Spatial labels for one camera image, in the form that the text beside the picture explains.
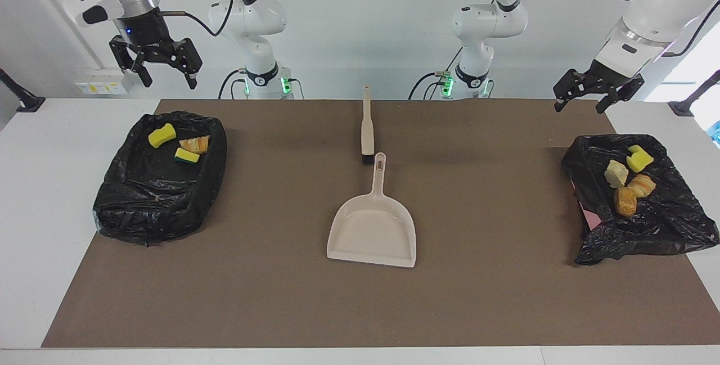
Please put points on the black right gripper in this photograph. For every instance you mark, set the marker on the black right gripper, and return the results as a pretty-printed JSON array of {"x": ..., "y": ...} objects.
[{"x": 142, "y": 30}]

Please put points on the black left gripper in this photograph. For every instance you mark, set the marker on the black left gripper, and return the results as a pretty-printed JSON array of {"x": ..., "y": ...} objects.
[{"x": 607, "y": 75}]

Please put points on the kidney shaped yellow sponge piece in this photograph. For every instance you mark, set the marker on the kidney shaped yellow sponge piece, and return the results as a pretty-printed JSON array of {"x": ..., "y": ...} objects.
[{"x": 162, "y": 135}]

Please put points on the notched yellow sponge piece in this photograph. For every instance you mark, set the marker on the notched yellow sponge piece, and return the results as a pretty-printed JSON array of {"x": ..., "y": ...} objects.
[{"x": 639, "y": 158}]

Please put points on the pale pastry piece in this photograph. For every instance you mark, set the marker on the pale pastry piece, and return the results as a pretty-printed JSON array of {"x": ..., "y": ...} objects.
[
  {"x": 642, "y": 185},
  {"x": 616, "y": 174}
]

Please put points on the orange striped croissant piece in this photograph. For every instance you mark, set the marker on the orange striped croissant piece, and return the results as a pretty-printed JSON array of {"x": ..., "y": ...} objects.
[{"x": 195, "y": 144}]

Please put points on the yellow sponge piece green backing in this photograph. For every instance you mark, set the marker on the yellow sponge piece green backing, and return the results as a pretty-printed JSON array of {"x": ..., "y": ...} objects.
[{"x": 187, "y": 156}]

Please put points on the brown bread roll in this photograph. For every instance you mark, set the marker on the brown bread roll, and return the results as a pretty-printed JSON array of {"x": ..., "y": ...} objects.
[{"x": 625, "y": 201}]

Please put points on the beige hand brush black bristles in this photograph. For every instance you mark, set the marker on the beige hand brush black bristles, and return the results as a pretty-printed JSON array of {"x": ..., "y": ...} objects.
[{"x": 367, "y": 129}]

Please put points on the beige plastic dustpan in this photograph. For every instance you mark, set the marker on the beige plastic dustpan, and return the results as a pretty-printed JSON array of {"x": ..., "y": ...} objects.
[{"x": 374, "y": 230}]

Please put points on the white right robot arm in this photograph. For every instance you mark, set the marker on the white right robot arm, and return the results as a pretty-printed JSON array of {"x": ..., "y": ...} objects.
[{"x": 253, "y": 16}]

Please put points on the pink plastic bin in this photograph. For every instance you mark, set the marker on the pink plastic bin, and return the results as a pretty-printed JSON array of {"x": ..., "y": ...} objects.
[{"x": 590, "y": 219}]

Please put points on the black bag lined open bin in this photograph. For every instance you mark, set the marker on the black bag lined open bin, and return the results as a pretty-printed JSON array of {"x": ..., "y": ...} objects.
[{"x": 152, "y": 202}]

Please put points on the crumpled black trash bag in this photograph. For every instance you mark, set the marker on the crumpled black trash bag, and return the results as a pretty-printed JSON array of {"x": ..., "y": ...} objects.
[{"x": 664, "y": 219}]

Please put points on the black stand foot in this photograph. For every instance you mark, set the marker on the black stand foot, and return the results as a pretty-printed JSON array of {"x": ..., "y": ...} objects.
[
  {"x": 689, "y": 105},
  {"x": 22, "y": 100}
]

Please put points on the blue object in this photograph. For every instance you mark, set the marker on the blue object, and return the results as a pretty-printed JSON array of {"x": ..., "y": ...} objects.
[{"x": 716, "y": 131}]

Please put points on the brown table mat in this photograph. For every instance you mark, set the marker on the brown table mat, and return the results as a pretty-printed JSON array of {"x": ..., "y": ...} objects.
[{"x": 360, "y": 309}]

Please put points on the white wall power socket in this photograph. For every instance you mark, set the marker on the white wall power socket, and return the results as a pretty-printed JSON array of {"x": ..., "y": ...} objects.
[{"x": 104, "y": 81}]

